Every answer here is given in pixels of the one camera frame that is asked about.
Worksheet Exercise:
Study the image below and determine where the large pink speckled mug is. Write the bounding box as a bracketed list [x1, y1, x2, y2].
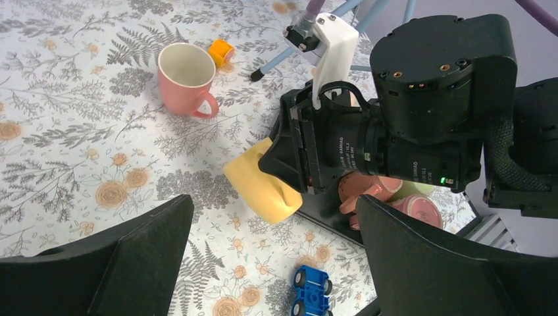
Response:
[348, 194, 445, 231]

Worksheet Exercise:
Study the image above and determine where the light green mug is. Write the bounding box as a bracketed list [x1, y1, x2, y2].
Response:
[389, 180, 435, 201]

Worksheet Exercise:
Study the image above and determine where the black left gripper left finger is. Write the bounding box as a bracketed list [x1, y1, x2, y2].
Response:
[1, 195, 194, 315]

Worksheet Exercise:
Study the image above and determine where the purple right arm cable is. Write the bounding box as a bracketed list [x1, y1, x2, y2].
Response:
[301, 0, 558, 38]

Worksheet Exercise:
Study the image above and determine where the yellow ceramic mug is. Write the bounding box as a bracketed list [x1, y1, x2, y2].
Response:
[223, 138, 303, 224]

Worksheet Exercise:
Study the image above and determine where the black plastic tray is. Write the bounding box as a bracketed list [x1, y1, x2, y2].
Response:
[296, 188, 363, 247]

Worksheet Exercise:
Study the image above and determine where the blue toy car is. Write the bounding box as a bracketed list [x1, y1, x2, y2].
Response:
[290, 265, 333, 316]

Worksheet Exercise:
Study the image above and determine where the pink ceramic mug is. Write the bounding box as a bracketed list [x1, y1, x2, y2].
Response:
[157, 43, 219, 119]

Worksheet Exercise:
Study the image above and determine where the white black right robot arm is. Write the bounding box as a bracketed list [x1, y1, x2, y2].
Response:
[258, 14, 557, 219]

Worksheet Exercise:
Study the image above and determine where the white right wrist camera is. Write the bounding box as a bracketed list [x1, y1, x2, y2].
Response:
[283, 12, 361, 110]

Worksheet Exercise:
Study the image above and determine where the small orange toy cup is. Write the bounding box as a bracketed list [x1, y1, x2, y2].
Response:
[207, 39, 234, 68]

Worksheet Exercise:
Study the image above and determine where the terracotta floral mug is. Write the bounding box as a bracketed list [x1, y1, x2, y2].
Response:
[338, 172, 403, 214]

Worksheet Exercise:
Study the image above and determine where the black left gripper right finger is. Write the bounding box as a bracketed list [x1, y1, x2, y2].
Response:
[357, 196, 557, 315]

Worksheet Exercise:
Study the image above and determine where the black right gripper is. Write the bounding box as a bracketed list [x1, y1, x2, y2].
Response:
[258, 81, 370, 194]

